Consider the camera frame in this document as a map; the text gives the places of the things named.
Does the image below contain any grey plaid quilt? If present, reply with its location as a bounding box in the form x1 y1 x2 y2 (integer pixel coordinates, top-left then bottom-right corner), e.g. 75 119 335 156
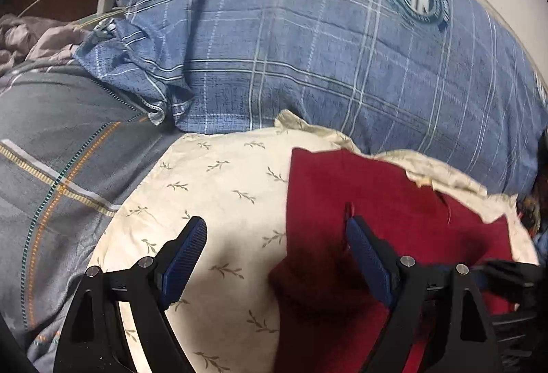
0 60 185 373

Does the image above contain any crumpled lilac cloth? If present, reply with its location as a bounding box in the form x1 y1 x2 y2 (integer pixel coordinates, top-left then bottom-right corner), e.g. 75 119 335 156
0 13 92 76

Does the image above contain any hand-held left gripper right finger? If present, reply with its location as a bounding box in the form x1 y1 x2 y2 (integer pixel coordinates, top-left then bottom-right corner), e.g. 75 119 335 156
345 214 503 373

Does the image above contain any blue plaid pillow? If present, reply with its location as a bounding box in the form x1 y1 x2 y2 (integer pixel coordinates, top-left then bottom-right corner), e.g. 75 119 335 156
75 0 548 196

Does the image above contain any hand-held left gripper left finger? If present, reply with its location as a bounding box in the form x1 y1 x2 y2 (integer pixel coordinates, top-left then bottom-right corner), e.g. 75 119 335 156
52 216 208 373

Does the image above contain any cream leaf-print pillow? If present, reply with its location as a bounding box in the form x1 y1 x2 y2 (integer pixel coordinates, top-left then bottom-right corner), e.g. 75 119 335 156
86 110 540 373

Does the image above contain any dark red cloth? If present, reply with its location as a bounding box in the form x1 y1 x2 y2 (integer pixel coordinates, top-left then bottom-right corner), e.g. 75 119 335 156
269 147 521 373

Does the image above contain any blue denim cloth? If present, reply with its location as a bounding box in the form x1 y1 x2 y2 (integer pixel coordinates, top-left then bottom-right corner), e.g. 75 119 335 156
531 227 548 266

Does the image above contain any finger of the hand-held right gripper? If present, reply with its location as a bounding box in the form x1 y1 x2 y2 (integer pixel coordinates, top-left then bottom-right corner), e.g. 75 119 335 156
470 259 542 301
491 310 541 359

